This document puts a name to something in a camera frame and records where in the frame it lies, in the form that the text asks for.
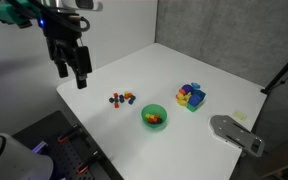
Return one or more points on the yellow toy cube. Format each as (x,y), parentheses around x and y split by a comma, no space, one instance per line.
(147,116)
(126,93)

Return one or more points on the black perforated base board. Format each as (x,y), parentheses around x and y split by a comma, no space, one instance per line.
(64,156)

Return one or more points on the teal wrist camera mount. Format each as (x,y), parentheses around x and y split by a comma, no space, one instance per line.
(7,11)

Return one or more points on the yellow toy piece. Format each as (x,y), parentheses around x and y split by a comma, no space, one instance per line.
(182,100)

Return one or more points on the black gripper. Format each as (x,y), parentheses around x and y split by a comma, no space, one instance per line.
(62,36)

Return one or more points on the red toy cube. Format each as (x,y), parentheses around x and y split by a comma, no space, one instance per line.
(150,120)

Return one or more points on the light blue toy piece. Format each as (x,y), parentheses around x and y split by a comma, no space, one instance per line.
(195,85)

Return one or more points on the pale yellow sticky note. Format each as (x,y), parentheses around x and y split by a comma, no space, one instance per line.
(240,115)

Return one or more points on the grey metal mounting plate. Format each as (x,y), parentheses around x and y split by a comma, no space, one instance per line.
(234,133)

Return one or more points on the dark green toy cube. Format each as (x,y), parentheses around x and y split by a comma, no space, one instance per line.
(116,99)

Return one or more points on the black orange clamp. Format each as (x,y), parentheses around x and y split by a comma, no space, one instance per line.
(67,135)
(87,163)

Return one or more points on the black tripod pole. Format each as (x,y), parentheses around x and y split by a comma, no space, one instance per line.
(284,70)

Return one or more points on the orange toy cube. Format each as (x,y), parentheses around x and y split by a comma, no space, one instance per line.
(115,95)
(129,96)
(116,105)
(155,117)

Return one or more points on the orange toy piece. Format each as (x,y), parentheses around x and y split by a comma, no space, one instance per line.
(182,91)

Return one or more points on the large blue toy block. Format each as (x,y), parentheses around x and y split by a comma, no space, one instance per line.
(195,99)

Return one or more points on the green plastic bowl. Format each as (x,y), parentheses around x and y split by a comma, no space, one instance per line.
(149,108)

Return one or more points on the green toy box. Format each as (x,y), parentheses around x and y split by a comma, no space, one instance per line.
(193,107)

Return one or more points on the purple toy ball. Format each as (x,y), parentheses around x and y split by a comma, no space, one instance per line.
(187,88)

